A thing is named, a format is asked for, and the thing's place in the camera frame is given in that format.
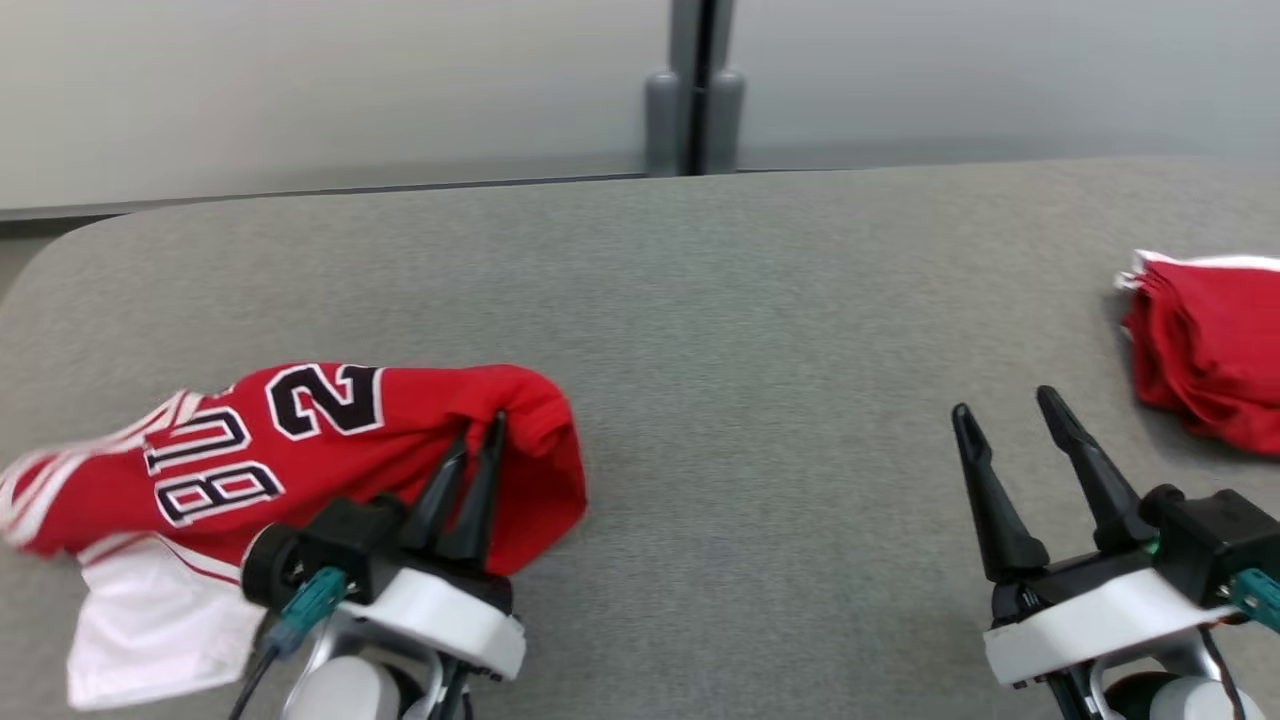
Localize red basketball jersey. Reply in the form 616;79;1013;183
0;362;589;712

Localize teal cable connector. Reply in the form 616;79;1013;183
1230;567;1280;635
264;566;349;658

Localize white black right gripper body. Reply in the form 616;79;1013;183
982;548;1241;690

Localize thin black cable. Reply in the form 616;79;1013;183
1194;625;1249;720
228;645;287;720

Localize grey wall base rail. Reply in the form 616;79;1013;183
0;171;651;224

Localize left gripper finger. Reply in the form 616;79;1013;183
436;409;511;575
398;430;473;559

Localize red shorts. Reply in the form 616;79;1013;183
1114;249;1280;459

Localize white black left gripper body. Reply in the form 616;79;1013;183
338;560;529;684

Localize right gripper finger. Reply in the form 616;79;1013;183
950;402;1052;585
1035;385;1153;553

